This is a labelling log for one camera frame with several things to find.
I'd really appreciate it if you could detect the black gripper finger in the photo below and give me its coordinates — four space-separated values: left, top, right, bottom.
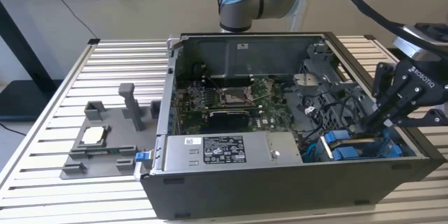
373 74 448 135
360 62 397 134

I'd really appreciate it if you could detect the black disk wire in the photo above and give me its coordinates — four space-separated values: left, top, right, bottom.
341 94 369 132

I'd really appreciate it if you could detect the hard disk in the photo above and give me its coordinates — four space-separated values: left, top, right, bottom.
320 129 398 149

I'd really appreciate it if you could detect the gray disk bay cage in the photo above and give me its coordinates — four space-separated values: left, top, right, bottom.
289 42 408 162

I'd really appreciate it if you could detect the green motherboard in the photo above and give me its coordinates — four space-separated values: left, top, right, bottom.
174 76 302 136

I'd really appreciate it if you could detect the CPU socket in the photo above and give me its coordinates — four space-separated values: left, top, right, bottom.
216 87 253 107

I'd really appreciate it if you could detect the black graphics card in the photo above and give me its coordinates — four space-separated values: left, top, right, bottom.
206 109 250 133

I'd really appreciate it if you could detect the black open PC case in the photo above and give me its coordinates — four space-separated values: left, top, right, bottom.
138 31 446 221

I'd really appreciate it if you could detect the silver power supply unit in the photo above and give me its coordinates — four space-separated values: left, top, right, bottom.
161 131 304 172

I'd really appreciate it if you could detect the blue case latch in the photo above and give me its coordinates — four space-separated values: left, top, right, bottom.
133 150 150 162

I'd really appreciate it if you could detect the silver CPU chip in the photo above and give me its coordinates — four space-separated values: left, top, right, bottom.
80 126 106 145

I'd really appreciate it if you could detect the gray parts rack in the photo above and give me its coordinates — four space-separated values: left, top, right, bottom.
60 82 162 182

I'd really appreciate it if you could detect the black monitor stand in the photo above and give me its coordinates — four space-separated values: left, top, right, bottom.
0 0 64 122

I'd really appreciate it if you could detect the blue disk carrier handle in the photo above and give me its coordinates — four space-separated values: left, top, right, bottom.
330 147 361 161

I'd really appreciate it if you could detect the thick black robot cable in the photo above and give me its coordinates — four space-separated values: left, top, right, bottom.
334 0 448 58

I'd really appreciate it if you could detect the blue disk wire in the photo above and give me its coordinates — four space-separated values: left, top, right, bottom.
301 140 320 162

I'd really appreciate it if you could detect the white post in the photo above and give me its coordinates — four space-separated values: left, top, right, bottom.
289 0 314 34

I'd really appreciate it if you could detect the thin black wall cable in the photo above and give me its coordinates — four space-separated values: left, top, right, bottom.
33 0 100 41

